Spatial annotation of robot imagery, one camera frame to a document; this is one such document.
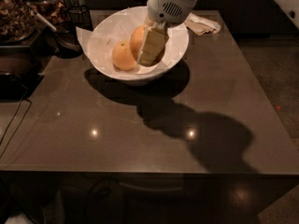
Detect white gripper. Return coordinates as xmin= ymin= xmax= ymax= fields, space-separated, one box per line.
xmin=137 ymin=0 xmax=197 ymax=66

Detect orange fruit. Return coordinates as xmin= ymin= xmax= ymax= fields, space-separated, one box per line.
xmin=130 ymin=24 xmax=147 ymax=60
xmin=112 ymin=41 xmax=136 ymax=71

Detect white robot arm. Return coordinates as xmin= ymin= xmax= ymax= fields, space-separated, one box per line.
xmin=147 ymin=0 xmax=299 ymax=36

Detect white paper bowl liner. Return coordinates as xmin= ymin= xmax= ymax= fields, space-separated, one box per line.
xmin=76 ymin=7 xmax=188 ymax=79

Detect white ceramic bowl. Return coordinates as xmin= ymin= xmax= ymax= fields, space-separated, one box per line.
xmin=86 ymin=6 xmax=190 ymax=87

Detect dark glass bowl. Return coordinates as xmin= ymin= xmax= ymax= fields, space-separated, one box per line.
xmin=54 ymin=21 xmax=82 ymax=59

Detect folded paper napkins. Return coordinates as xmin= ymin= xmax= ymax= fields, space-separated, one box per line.
xmin=184 ymin=13 xmax=221 ymax=35

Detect glass jar of nuts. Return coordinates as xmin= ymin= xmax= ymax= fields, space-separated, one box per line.
xmin=25 ymin=0 xmax=69 ymax=25

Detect large jar of dried snacks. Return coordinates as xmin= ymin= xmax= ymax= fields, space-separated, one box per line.
xmin=0 ymin=0 xmax=36 ymax=45

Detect dark appliance on left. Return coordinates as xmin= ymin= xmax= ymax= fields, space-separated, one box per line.
xmin=0 ymin=46 xmax=42 ymax=100

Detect black wire mesh cup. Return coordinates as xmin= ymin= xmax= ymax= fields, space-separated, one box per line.
xmin=67 ymin=5 xmax=93 ymax=31

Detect white utensil handle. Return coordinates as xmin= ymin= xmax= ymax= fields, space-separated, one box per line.
xmin=29 ymin=8 xmax=57 ymax=32

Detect black power cable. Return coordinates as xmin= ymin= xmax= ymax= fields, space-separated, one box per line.
xmin=0 ymin=84 xmax=33 ymax=159

